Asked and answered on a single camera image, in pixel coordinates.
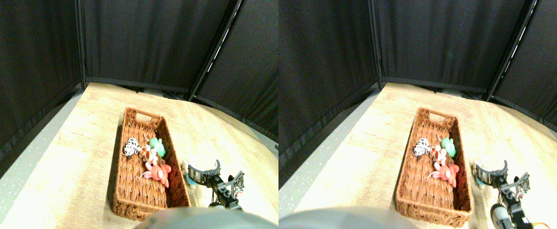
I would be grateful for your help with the black curtain stand pole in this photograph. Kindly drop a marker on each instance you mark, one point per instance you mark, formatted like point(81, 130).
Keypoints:
point(375, 45)
point(81, 45)
point(510, 51)
point(213, 51)

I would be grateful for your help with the brown wicker basket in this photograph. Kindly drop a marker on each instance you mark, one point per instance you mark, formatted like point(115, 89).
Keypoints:
point(133, 191)
point(414, 191)

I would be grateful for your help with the orange and white toy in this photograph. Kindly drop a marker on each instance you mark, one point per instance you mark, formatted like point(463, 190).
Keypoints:
point(148, 154)
point(438, 154)

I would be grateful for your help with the pale blue toy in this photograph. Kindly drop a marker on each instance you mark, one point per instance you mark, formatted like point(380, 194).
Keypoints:
point(474, 169)
point(184, 169)

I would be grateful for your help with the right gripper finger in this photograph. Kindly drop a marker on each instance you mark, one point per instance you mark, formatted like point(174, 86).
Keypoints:
point(218, 168)
point(487, 175)
point(198, 175)
point(506, 168)

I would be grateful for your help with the red toy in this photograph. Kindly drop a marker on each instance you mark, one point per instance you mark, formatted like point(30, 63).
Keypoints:
point(445, 173)
point(157, 172)

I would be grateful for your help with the brown toy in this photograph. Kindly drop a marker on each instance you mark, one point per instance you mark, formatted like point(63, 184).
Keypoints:
point(447, 159)
point(156, 159)

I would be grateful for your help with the green toy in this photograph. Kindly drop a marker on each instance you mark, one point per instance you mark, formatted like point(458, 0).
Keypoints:
point(448, 147)
point(158, 147)

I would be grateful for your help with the black and white spotted toy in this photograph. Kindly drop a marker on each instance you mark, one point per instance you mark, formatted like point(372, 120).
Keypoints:
point(420, 147)
point(130, 147)

